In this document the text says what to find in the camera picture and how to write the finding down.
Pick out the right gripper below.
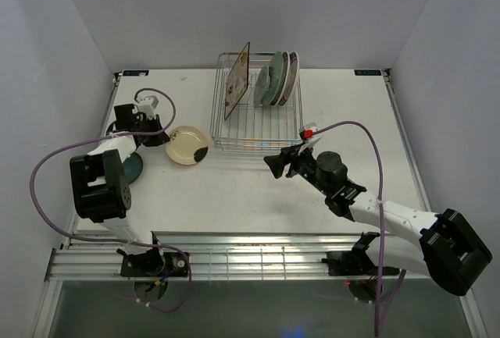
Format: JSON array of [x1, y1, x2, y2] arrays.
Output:
[[263, 141, 330, 196]]

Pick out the cream plate with flowers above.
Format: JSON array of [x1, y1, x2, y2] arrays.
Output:
[[166, 126, 209, 165]]

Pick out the light blue scalloped plate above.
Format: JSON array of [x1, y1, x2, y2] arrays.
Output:
[[253, 66, 270, 105]]

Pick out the square floral plate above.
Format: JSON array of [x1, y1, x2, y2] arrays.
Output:
[[224, 42, 250, 120]]

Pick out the mint green flower plate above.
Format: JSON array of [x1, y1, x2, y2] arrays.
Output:
[[262, 52, 285, 105]]

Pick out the white plate teal rim back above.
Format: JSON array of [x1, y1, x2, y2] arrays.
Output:
[[282, 52, 300, 103]]

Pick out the white plate teal rim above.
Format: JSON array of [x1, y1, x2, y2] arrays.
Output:
[[278, 53, 291, 106], [282, 52, 300, 103]]

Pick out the white plate teal rim front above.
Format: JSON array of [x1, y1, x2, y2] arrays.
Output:
[[278, 53, 291, 106]]

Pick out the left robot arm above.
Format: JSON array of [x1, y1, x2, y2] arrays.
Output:
[[70, 96, 168, 276]]

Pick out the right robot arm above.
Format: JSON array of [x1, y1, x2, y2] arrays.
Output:
[[145, 129, 492, 296]]

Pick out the dark teal saucer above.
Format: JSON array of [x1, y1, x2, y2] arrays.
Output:
[[123, 152, 144, 184]]

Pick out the dark label sticker left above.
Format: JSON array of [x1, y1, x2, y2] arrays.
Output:
[[122, 69, 149, 76]]

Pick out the dark label sticker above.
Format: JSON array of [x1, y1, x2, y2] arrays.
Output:
[[122, 69, 149, 76], [354, 69, 382, 76]]

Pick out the dark label sticker right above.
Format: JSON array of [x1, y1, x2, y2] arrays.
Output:
[[354, 69, 382, 76]]

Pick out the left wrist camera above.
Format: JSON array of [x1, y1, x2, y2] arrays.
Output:
[[137, 95, 159, 118]]

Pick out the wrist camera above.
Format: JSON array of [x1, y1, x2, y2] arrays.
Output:
[[137, 95, 159, 118], [299, 123, 322, 153]]

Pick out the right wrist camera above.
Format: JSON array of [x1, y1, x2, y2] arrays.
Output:
[[299, 123, 322, 153]]

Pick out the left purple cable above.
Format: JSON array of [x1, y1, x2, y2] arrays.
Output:
[[29, 87, 193, 314]]

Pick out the metal wire dish rack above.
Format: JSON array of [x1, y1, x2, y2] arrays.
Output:
[[210, 52, 303, 155]]

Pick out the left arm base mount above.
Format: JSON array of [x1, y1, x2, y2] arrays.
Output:
[[116, 248, 188, 278]]

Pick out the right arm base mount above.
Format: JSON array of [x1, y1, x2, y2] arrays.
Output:
[[321, 251, 379, 276]]

